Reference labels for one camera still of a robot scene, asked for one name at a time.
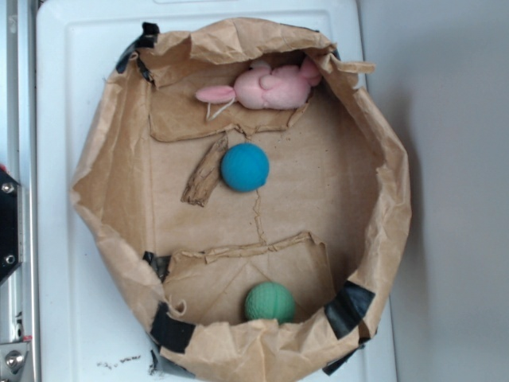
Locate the green ball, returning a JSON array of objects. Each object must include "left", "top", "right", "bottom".
[{"left": 244, "top": 282, "right": 296, "bottom": 324}]

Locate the blue ball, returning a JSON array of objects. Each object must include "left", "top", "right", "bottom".
[{"left": 220, "top": 142, "right": 270, "bottom": 193}]

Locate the brown paper bag bin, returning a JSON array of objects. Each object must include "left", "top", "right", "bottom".
[{"left": 71, "top": 18, "right": 411, "bottom": 381}]

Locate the pink plush bunny toy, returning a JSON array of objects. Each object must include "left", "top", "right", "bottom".
[{"left": 195, "top": 57, "right": 322, "bottom": 120}]

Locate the white plastic tray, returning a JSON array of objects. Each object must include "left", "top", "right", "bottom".
[{"left": 37, "top": 1, "right": 375, "bottom": 381}]

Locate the black mount bracket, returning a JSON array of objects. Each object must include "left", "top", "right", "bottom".
[{"left": 0, "top": 165, "right": 21, "bottom": 285}]

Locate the metal frame rail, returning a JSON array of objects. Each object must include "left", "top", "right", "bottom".
[{"left": 1, "top": 1, "right": 41, "bottom": 381}]

